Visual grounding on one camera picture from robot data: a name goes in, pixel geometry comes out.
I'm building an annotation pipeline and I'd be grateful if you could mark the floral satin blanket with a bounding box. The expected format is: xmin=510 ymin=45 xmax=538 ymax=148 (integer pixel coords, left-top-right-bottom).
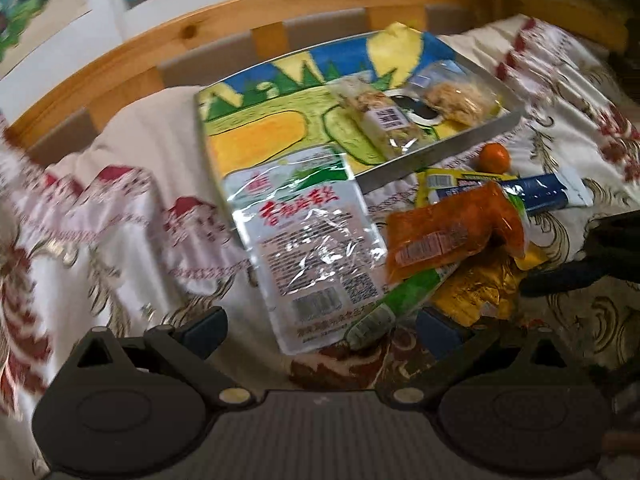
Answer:
xmin=0 ymin=12 xmax=640 ymax=480

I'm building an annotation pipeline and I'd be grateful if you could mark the tangerine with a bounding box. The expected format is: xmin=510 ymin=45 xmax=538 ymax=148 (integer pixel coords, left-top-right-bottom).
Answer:
xmin=472 ymin=142 xmax=511 ymax=174

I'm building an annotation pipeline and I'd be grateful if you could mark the blue and white snack packet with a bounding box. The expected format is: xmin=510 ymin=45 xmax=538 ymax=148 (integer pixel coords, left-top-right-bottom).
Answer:
xmin=435 ymin=166 xmax=589 ymax=217

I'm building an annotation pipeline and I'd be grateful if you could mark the green wall poster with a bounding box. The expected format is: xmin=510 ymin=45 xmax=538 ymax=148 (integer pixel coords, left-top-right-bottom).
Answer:
xmin=0 ymin=0 xmax=94 ymax=78

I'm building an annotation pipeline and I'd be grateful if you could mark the wooden bed headboard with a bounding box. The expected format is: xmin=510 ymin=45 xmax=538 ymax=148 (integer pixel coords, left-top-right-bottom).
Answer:
xmin=0 ymin=0 xmax=632 ymax=163

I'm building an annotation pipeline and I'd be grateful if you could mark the orange snack packet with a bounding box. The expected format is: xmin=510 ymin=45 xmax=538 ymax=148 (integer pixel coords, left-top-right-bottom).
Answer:
xmin=384 ymin=181 xmax=527 ymax=284

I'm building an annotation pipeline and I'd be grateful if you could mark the clear packet of shredded snack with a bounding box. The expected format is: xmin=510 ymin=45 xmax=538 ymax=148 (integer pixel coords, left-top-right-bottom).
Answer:
xmin=404 ymin=59 xmax=502 ymax=127

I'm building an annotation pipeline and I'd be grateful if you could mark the metal tray with painted bottom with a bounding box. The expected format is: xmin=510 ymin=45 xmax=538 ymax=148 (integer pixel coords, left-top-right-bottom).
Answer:
xmin=192 ymin=29 xmax=526 ymax=233

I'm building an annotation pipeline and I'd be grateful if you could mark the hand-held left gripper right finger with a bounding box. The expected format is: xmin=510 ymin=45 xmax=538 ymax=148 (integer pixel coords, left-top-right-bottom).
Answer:
xmin=376 ymin=309 xmax=587 ymax=407

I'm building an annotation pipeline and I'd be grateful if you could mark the yellow box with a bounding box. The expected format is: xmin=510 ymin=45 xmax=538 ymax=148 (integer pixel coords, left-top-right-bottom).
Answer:
xmin=416 ymin=166 xmax=522 ymax=207

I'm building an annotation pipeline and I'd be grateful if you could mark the gold foil snack packet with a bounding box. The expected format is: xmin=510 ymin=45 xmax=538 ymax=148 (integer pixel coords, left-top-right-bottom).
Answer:
xmin=429 ymin=244 xmax=549 ymax=327

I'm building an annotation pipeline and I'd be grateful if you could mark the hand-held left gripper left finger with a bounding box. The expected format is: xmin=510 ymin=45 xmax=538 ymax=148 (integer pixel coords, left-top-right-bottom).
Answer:
xmin=64 ymin=306 xmax=257 ymax=409

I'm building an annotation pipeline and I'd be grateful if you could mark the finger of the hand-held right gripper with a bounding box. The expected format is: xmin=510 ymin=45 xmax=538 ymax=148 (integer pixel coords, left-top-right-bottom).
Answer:
xmin=519 ymin=259 xmax=628 ymax=298
xmin=581 ymin=209 xmax=640 ymax=263

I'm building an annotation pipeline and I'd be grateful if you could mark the green sausage stick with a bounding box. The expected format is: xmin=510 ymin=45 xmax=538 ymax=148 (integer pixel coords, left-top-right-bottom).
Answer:
xmin=347 ymin=259 xmax=462 ymax=352

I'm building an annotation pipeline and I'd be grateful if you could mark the cream pillow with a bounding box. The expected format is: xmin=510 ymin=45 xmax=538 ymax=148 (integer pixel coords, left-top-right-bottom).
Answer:
xmin=75 ymin=85 xmax=211 ymax=181

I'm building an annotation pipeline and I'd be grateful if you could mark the clear packet with square label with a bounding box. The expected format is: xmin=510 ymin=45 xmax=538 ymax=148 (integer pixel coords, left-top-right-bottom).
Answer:
xmin=326 ymin=74 xmax=437 ymax=150

